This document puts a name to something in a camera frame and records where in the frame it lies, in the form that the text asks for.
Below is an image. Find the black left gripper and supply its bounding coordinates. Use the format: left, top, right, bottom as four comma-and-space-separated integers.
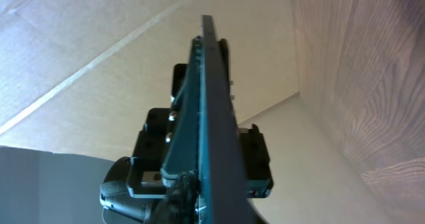
126, 36, 275, 200

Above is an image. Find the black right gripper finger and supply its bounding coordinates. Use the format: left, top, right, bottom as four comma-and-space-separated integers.
146, 171, 200, 224

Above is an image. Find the Samsung Galaxy smartphone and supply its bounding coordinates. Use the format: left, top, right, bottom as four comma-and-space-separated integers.
199, 15, 261, 224

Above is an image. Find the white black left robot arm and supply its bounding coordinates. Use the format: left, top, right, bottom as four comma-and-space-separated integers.
100, 37, 207, 223

